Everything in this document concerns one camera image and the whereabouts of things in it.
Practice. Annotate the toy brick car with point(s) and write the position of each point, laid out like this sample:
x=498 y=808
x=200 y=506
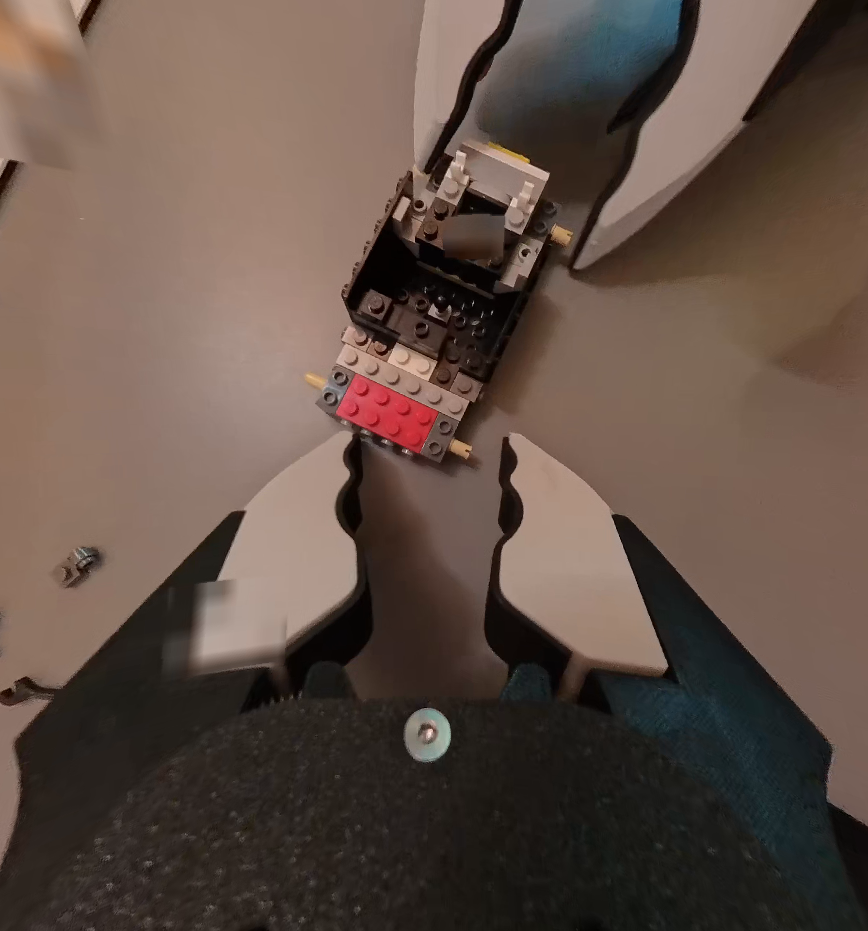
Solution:
x=390 y=414

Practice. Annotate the small grey toy brick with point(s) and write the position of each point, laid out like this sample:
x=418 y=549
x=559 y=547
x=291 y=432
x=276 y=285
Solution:
x=77 y=566

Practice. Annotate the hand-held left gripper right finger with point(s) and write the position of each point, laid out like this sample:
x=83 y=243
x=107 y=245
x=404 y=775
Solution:
x=579 y=574

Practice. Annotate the person's dark trousers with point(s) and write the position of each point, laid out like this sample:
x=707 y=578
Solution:
x=867 y=873

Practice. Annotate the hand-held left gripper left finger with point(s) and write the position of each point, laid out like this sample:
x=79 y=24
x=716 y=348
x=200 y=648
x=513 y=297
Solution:
x=296 y=531

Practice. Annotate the grey desk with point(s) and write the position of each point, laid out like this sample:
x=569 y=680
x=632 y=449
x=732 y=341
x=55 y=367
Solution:
x=150 y=327

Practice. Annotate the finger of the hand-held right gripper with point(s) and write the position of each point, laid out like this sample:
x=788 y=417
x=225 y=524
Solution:
x=710 y=94
x=441 y=73

